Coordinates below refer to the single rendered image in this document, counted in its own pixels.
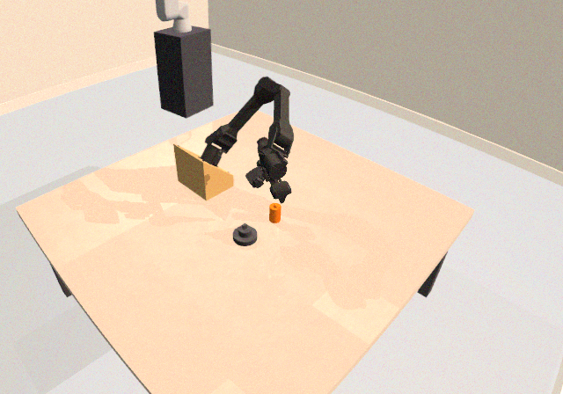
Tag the orange knob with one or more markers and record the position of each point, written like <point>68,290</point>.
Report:
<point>275,213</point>

